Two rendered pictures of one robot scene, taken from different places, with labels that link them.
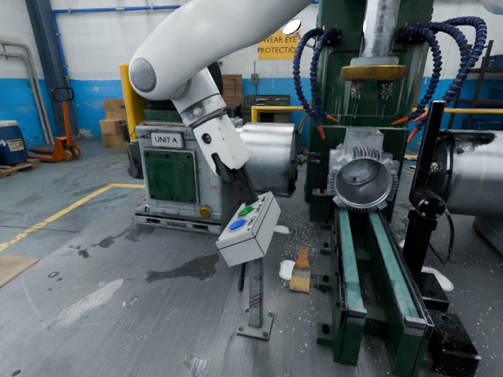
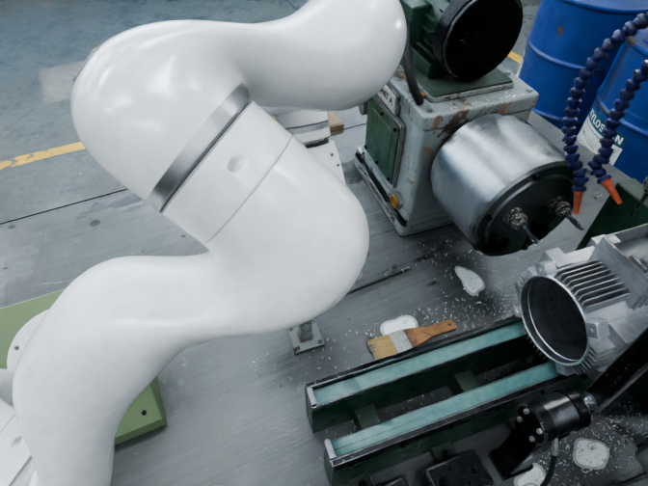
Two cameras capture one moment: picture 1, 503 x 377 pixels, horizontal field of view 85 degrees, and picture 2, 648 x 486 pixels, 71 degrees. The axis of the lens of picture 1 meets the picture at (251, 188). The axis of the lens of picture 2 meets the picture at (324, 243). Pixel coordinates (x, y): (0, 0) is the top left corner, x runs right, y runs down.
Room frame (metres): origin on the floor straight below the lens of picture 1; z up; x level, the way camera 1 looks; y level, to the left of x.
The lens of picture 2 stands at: (0.20, -0.46, 1.67)
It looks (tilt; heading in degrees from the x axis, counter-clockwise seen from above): 47 degrees down; 57
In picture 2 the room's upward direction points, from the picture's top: straight up
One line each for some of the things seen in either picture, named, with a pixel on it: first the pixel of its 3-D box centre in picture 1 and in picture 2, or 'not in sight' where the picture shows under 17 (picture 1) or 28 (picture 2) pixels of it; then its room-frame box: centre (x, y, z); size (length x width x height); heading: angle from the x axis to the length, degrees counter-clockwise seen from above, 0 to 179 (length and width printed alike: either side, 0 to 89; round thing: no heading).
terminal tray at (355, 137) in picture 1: (361, 142); (644, 263); (0.89, -0.36, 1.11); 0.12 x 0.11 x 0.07; 165
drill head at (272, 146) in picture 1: (253, 158); (488, 172); (0.94, -0.01, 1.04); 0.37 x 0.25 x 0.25; 76
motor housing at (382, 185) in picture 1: (358, 173); (598, 304); (0.85, -0.35, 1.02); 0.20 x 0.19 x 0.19; 165
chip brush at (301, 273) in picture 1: (302, 266); (413, 337); (0.65, -0.14, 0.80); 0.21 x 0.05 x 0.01; 166
